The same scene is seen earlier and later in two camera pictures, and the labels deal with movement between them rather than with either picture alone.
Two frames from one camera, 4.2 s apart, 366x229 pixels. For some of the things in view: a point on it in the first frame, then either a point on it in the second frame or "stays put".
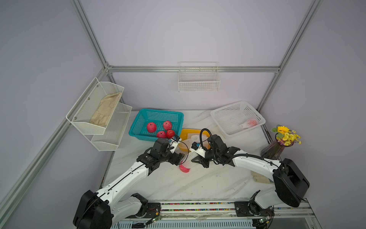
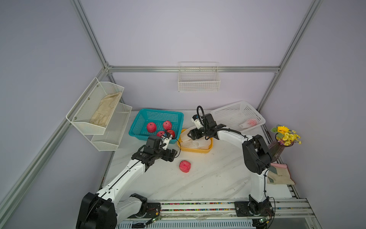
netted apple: x=170 y=133 stays put
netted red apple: x=151 y=127 stays put
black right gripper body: x=209 y=157 → x=202 y=131
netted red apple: x=161 y=134 stays put
